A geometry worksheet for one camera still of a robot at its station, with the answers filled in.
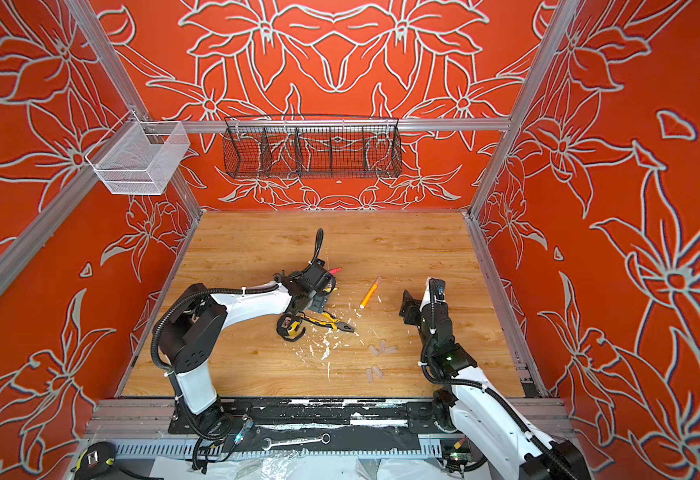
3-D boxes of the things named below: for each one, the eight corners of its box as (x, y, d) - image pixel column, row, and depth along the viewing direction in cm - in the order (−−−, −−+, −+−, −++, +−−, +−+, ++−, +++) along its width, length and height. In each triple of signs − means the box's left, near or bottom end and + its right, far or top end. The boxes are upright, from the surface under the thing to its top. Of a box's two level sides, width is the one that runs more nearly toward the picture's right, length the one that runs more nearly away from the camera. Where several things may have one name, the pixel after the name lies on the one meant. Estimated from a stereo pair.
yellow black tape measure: (272, 328, 90) (270, 325, 88) (286, 313, 93) (284, 310, 91) (293, 345, 86) (292, 342, 84) (307, 329, 90) (306, 326, 88)
